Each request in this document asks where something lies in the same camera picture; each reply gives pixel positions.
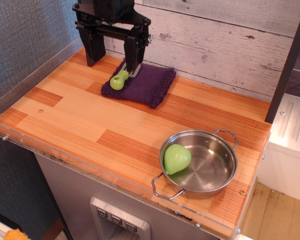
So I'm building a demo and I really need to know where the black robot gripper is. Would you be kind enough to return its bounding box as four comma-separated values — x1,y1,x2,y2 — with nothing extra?
72,0,151,73

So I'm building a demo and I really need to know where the green handled grey spatula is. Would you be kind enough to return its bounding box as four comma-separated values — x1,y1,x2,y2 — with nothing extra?
110,63,141,91

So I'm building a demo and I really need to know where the purple folded towel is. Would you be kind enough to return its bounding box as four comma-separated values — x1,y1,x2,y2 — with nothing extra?
101,63,176,109

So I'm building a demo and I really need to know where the green toy pear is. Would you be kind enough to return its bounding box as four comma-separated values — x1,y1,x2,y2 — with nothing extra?
164,144,192,175

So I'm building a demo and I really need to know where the clear acrylic guard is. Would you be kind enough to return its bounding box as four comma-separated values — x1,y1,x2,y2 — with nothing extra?
0,49,271,240

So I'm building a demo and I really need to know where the grey toy fridge cabinet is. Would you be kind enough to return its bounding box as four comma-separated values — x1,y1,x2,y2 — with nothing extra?
35,154,216,240

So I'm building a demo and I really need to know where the stainless steel pot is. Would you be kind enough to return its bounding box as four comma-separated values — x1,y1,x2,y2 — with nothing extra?
152,129,238,201

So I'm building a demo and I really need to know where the silver dispenser button panel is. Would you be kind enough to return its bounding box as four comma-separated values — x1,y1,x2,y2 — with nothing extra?
90,197,151,240

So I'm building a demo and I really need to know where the white toy sink unit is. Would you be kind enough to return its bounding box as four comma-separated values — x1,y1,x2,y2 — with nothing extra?
257,94,300,200

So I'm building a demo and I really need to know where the orange object at corner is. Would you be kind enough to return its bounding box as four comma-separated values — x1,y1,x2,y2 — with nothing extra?
3,229,29,240

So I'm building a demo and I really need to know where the dark right shelf post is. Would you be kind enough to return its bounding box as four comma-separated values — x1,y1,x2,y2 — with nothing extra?
265,22,300,124

